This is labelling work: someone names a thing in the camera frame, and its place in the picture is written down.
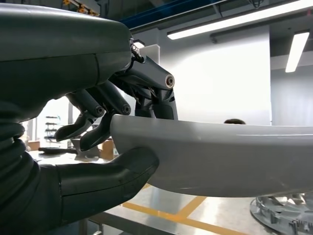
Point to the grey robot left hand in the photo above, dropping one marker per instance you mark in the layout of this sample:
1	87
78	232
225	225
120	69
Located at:
61	65

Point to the person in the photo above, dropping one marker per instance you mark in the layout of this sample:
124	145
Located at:
234	122

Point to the ceiling light strip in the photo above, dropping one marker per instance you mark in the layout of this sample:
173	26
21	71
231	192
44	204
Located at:
297	52
232	21

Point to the cardboard box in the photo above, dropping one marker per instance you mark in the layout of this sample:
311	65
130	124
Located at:
106	150

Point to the black flat part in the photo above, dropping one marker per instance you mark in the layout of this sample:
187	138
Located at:
56	150

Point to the grey round wheel cover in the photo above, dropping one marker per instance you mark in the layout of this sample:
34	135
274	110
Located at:
281	215

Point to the grey bench rail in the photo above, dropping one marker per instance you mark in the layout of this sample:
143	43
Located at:
127	225

